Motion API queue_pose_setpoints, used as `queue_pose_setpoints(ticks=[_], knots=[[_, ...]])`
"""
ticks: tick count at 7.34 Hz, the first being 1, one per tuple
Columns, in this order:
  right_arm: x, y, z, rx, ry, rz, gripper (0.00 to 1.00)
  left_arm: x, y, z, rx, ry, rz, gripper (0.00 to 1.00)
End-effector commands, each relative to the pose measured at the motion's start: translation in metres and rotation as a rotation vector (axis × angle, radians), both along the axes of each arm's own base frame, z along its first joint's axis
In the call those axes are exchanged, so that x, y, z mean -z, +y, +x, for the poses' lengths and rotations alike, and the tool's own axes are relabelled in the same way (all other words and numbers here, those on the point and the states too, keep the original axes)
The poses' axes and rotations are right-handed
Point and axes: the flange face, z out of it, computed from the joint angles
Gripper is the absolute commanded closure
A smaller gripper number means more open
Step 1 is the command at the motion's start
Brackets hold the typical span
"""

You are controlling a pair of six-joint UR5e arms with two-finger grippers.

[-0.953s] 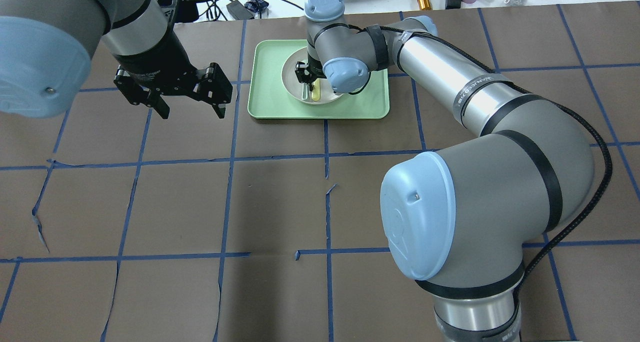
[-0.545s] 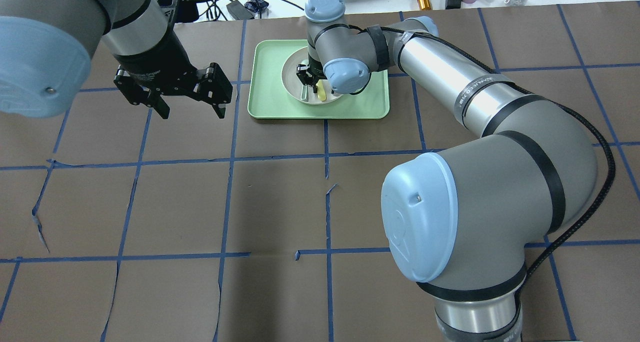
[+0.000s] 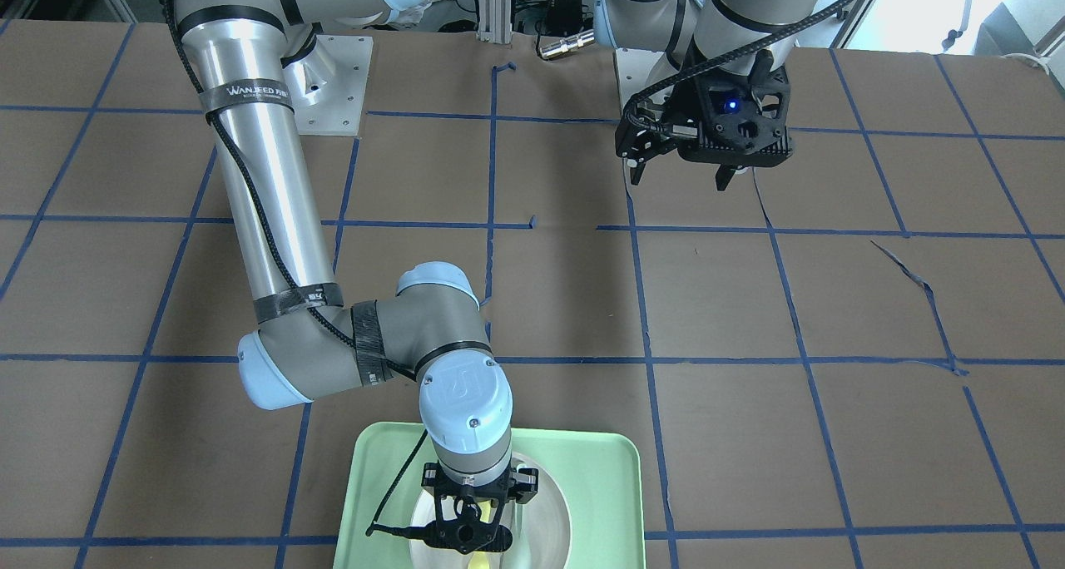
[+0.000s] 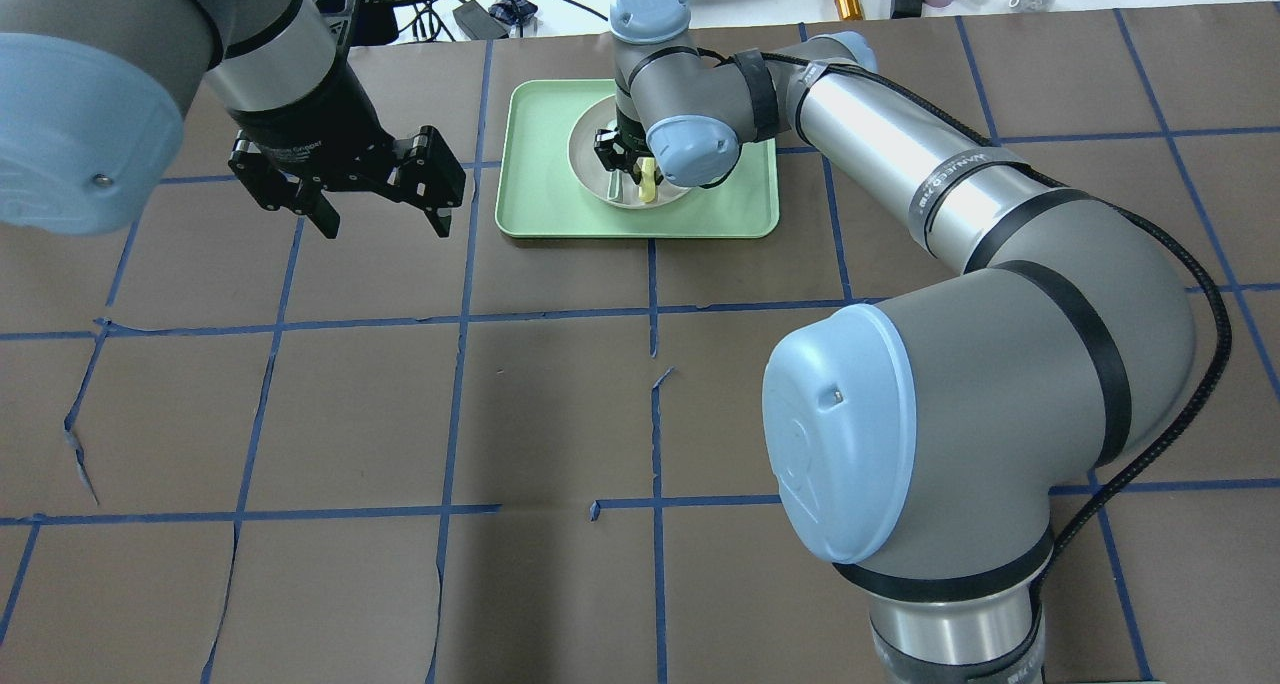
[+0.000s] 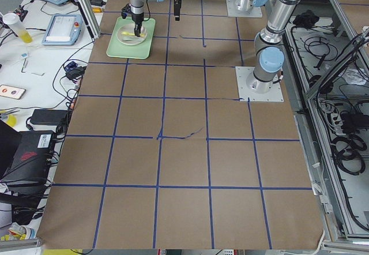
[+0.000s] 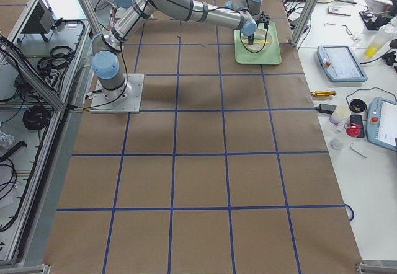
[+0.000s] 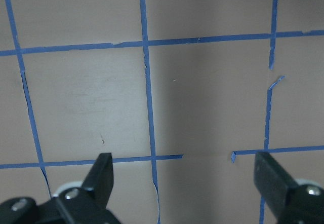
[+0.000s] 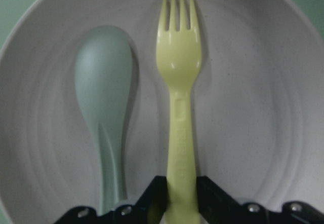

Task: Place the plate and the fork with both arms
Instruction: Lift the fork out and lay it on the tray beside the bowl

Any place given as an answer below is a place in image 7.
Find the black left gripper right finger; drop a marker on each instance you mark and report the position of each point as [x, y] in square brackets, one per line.
[274, 183]

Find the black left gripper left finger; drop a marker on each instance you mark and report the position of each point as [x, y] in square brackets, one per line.
[99, 181]

